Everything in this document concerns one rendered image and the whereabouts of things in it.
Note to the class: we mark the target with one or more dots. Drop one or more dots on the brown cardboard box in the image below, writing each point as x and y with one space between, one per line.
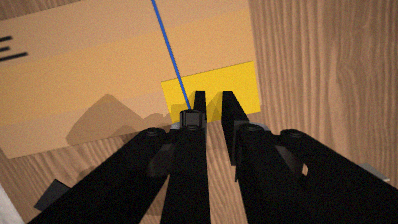
92 69

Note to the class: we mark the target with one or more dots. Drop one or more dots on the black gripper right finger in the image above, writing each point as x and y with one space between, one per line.
342 191

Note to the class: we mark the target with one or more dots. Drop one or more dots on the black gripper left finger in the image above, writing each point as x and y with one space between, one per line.
116 192

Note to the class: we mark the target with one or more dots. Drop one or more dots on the yellow flat panel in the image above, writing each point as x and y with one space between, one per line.
239 78

